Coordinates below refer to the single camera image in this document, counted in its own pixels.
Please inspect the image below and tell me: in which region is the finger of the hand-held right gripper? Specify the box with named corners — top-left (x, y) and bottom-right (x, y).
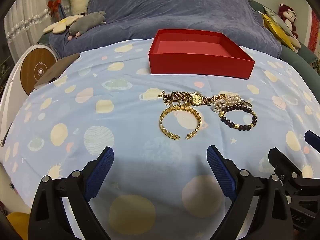
top-left (304, 130), bottom-right (320, 153)
top-left (268, 148), bottom-right (302, 182)

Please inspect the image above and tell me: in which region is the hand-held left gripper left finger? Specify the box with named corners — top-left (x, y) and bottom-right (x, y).
top-left (28, 146), bottom-right (115, 240)

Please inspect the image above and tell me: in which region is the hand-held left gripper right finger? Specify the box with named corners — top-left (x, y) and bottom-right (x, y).
top-left (206, 145), bottom-right (295, 240)

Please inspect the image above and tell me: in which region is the dark beaded bracelet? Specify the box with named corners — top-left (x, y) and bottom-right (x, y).
top-left (219, 105), bottom-right (258, 131)

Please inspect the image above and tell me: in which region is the white pearl bracelet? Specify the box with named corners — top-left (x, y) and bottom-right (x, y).
top-left (212, 94), bottom-right (242, 113)

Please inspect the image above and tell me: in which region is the gold cuff bracelet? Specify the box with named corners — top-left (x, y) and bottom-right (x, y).
top-left (159, 105), bottom-right (202, 141)

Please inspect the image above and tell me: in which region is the gold wristwatch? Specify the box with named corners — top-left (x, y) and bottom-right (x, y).
top-left (171, 91), bottom-right (220, 107)

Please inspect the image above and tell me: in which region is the red cardboard box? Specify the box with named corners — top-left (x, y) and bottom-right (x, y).
top-left (148, 29), bottom-right (255, 80)

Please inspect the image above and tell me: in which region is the planet-printed light blue sheet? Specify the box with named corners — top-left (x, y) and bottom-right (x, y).
top-left (0, 38), bottom-right (320, 240)

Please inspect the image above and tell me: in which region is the green sofa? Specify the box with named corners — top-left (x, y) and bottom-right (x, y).
top-left (37, 0), bottom-right (320, 71)

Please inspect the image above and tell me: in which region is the white and yellow plush toy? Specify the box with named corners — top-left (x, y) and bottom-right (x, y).
top-left (0, 165), bottom-right (32, 240)

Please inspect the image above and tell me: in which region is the cream plush toy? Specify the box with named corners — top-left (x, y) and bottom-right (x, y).
top-left (287, 34), bottom-right (302, 49)

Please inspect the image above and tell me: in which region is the yellow cushion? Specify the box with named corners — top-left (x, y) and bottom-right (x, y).
top-left (261, 12), bottom-right (295, 50)

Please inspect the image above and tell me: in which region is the round white appliance wooden disc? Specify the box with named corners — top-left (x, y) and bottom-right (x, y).
top-left (0, 44), bottom-right (59, 165)

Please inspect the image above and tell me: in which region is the grey patterned cushion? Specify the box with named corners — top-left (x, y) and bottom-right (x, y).
top-left (263, 6), bottom-right (293, 36)

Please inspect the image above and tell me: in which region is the red monkey plush toy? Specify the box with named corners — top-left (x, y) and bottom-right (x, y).
top-left (278, 4), bottom-right (298, 39)

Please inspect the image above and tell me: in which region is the grey plush toy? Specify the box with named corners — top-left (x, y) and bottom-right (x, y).
top-left (68, 11), bottom-right (107, 40)

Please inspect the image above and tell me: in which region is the flower-shaped cushion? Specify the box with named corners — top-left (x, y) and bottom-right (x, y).
top-left (43, 14), bottom-right (85, 34)

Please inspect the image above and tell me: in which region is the white curtain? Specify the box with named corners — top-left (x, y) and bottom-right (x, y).
top-left (4, 0), bottom-right (54, 53)

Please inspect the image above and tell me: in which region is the blue-grey sofa blanket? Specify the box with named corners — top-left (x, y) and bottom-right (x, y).
top-left (49, 0), bottom-right (282, 58)

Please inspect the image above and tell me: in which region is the red bow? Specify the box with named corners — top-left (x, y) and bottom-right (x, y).
top-left (47, 0), bottom-right (62, 18)

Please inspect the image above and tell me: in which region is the red paper wall decoration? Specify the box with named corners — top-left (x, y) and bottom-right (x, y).
top-left (309, 10), bottom-right (320, 53)

